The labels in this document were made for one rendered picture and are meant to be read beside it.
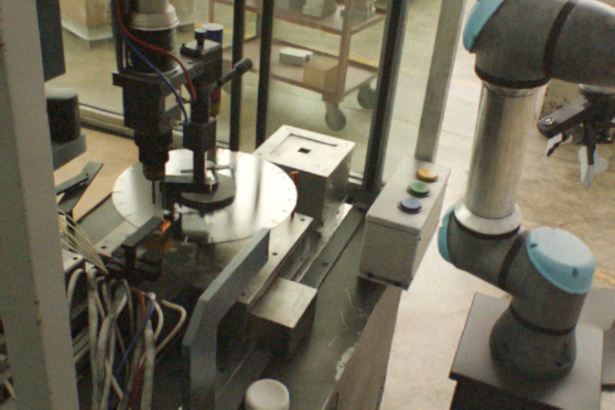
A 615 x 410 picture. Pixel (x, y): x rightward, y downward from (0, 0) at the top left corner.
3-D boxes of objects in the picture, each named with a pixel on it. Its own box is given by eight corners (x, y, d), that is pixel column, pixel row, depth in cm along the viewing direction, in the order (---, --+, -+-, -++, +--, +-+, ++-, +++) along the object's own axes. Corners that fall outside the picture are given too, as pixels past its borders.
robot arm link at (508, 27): (500, 306, 124) (561, 12, 91) (427, 268, 132) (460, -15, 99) (531, 269, 131) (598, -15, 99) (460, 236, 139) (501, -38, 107)
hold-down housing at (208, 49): (198, 139, 119) (200, 22, 109) (221, 147, 116) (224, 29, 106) (177, 151, 115) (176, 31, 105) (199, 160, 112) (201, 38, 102)
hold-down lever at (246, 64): (221, 66, 116) (221, 49, 114) (254, 74, 114) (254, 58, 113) (196, 81, 109) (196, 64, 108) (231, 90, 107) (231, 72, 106)
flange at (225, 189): (176, 174, 132) (176, 163, 131) (235, 175, 134) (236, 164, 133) (174, 206, 123) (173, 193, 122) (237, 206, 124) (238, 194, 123)
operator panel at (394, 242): (394, 211, 166) (404, 156, 159) (439, 224, 163) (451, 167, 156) (356, 275, 143) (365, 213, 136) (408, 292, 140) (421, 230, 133)
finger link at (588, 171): (615, 186, 148) (609, 142, 148) (591, 188, 146) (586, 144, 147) (605, 188, 151) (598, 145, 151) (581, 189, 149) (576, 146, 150)
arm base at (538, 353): (576, 337, 133) (591, 296, 128) (570, 391, 120) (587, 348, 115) (496, 312, 137) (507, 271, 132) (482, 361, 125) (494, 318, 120)
